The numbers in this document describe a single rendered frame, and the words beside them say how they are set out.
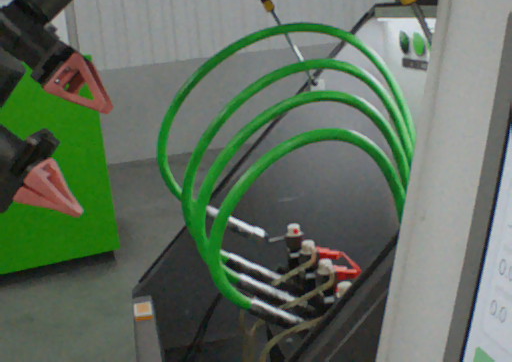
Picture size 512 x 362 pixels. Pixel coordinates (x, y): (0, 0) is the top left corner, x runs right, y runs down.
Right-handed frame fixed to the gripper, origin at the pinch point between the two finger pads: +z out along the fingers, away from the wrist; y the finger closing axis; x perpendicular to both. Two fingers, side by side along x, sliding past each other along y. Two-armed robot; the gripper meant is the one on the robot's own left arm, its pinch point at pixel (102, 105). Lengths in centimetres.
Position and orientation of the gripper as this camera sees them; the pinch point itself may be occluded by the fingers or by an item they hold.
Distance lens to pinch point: 98.9
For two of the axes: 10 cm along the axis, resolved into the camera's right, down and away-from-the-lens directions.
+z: 7.6, 6.5, 0.2
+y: -0.5, 0.3, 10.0
